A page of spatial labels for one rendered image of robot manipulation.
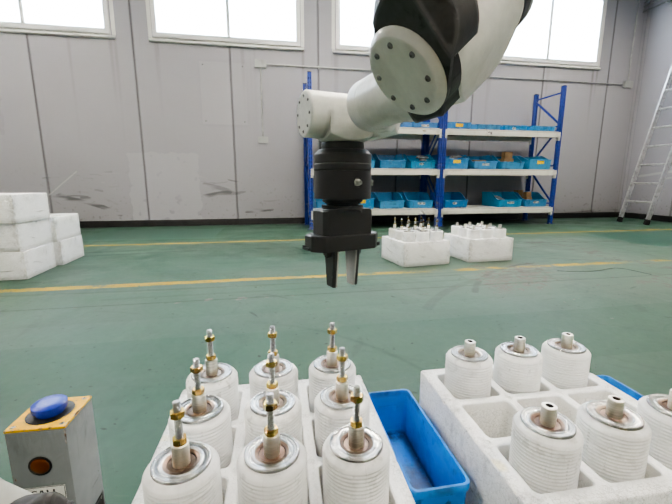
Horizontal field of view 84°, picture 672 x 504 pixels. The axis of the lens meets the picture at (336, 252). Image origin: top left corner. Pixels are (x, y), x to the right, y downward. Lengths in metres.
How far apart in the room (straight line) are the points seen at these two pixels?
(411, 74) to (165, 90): 5.57
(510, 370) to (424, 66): 0.72
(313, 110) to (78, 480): 0.59
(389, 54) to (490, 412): 0.72
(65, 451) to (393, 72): 0.59
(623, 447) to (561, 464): 0.11
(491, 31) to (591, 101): 7.48
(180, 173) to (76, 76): 1.67
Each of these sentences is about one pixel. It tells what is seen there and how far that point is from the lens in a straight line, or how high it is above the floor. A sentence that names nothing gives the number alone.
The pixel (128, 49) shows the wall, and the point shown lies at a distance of 6.06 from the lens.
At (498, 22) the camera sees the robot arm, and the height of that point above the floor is 0.74.
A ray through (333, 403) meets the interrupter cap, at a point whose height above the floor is 0.25.
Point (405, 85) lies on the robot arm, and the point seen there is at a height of 0.69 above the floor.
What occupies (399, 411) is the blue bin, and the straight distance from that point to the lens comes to 1.00.
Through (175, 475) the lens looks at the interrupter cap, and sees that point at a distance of 0.58.
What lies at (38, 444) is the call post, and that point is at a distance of 0.64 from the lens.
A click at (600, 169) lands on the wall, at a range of 7.96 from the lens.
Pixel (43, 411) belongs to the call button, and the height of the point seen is 0.33.
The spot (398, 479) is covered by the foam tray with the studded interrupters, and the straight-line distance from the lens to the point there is 0.66.
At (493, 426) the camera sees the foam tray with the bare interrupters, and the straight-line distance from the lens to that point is 0.90.
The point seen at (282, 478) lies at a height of 0.25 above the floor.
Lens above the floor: 0.62
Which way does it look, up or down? 11 degrees down
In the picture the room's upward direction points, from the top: straight up
